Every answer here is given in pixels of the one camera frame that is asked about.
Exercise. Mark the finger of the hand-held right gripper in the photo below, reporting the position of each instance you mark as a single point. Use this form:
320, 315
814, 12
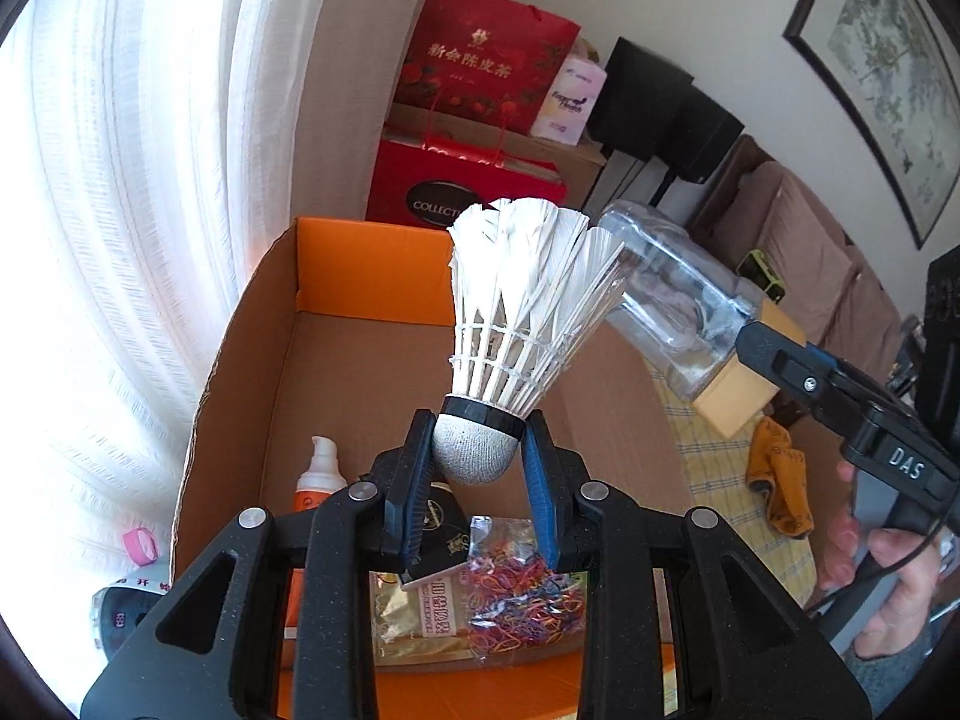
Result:
795, 375

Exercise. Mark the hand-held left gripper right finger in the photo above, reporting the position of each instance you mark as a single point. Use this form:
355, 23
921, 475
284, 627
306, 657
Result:
541, 499

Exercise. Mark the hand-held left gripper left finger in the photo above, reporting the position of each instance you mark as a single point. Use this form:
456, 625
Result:
411, 499

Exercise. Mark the black silver packet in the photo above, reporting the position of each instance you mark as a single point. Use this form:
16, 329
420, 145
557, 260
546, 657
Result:
442, 519

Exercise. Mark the orange bottle with white cap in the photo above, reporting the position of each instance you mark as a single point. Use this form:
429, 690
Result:
319, 493

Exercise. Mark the bag of colourful rubber bands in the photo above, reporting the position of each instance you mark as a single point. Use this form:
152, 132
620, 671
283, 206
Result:
517, 600

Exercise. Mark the clear plastic box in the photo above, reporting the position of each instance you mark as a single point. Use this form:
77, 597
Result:
675, 300

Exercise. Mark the orange cardboard box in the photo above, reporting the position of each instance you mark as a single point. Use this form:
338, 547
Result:
352, 367

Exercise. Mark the white feather shuttlecock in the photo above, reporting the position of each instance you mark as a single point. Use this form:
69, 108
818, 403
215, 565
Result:
517, 300

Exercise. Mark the person's right hand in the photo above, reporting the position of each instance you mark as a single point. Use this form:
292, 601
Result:
919, 594

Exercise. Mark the orange patterned sock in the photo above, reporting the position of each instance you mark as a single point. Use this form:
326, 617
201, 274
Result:
780, 476

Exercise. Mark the green box device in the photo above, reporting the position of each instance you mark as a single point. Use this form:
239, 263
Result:
763, 276

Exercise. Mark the gold foil packet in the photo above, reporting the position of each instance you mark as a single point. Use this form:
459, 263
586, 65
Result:
397, 619

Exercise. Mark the brown sofa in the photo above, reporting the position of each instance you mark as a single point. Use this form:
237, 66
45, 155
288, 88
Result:
795, 240

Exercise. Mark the yellow checked tablecloth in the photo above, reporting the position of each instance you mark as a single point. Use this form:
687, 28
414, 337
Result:
720, 510

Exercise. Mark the black speaker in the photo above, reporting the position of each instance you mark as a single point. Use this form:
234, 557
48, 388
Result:
637, 94
705, 135

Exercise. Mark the dark round object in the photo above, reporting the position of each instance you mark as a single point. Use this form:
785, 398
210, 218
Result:
124, 619

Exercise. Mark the red gift box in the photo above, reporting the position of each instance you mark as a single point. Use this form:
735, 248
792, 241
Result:
405, 180

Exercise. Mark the white tissue pack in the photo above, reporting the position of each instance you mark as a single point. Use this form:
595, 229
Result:
570, 97

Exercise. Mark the white curtain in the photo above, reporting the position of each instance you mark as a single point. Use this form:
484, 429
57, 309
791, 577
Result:
187, 202

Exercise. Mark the red gift bag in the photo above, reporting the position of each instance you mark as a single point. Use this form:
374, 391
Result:
480, 52

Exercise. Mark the framed wall painting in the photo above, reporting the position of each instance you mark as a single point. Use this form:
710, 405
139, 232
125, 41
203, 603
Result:
892, 52

